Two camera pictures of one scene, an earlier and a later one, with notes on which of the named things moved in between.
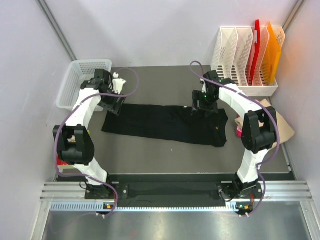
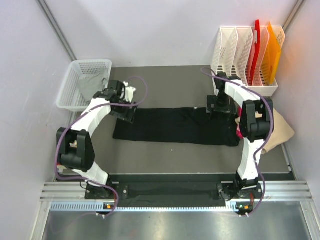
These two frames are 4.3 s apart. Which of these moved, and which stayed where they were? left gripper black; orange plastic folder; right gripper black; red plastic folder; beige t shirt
Moved: right gripper black; left gripper black
Stayed: beige t shirt; red plastic folder; orange plastic folder
